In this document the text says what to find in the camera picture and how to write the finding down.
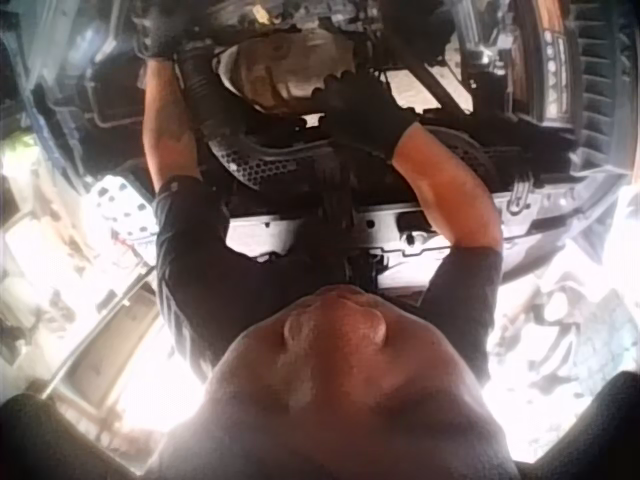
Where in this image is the person's left hand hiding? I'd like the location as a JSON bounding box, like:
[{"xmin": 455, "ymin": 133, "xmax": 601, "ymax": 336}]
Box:
[{"xmin": 132, "ymin": 8, "xmax": 187, "ymax": 64}]

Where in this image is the person's right hand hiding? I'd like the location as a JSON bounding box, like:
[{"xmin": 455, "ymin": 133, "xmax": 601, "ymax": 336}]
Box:
[{"xmin": 310, "ymin": 69, "xmax": 419, "ymax": 162}]

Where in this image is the silver engine heat shield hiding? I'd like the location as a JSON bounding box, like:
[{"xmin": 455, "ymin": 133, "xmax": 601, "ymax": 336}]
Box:
[{"xmin": 211, "ymin": 28, "xmax": 362, "ymax": 117}]

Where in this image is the black honeycomb grille panel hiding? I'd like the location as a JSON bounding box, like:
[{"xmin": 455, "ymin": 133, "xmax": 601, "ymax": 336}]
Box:
[{"xmin": 206, "ymin": 123, "xmax": 502, "ymax": 193}]

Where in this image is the silver radiator support beam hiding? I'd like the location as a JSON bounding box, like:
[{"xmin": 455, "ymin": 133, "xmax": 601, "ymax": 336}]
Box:
[{"xmin": 224, "ymin": 191, "xmax": 547, "ymax": 262}]

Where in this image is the white perforated plate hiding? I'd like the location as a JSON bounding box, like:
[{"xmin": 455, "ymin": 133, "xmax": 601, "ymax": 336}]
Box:
[{"xmin": 86, "ymin": 171, "xmax": 157, "ymax": 252}]

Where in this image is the car headlight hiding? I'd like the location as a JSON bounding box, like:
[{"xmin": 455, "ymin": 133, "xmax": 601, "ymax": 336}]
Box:
[{"xmin": 509, "ymin": 0, "xmax": 582, "ymax": 132}]

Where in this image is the black slatted car grille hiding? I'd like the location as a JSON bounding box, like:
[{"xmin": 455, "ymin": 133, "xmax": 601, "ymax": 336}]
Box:
[{"xmin": 569, "ymin": 0, "xmax": 640, "ymax": 177}]

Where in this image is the black corrugated hose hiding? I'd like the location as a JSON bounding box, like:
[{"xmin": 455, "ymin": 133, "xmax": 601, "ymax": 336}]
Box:
[{"xmin": 173, "ymin": 41, "xmax": 237, "ymax": 137}]

